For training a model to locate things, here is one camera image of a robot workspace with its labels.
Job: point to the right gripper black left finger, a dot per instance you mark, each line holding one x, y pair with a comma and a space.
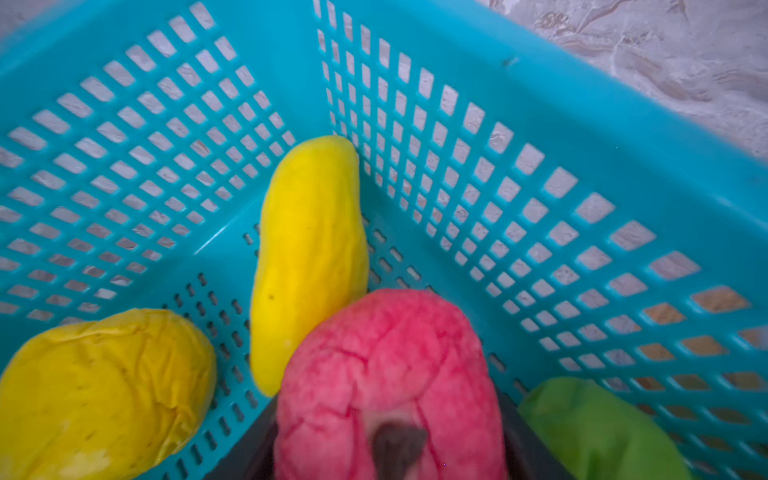
252, 457

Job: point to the green fruit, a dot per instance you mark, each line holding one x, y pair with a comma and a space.
595, 434

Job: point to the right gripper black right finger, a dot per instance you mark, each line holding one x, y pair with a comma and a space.
527, 457

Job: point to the teal plastic basket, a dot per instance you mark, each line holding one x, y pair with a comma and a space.
583, 229

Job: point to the red fruit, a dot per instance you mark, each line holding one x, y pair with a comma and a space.
394, 386

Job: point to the yellow lemon fruit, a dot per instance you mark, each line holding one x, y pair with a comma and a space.
105, 399

